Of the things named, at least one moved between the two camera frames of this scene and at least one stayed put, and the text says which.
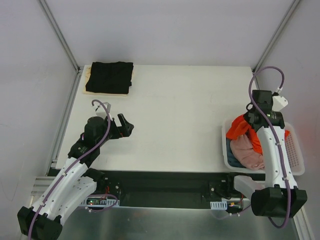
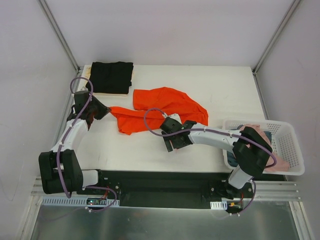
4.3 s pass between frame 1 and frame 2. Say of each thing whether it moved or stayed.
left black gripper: moved
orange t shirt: moved
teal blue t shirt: stayed
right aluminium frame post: stayed
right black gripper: moved
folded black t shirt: stayed
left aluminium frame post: stayed
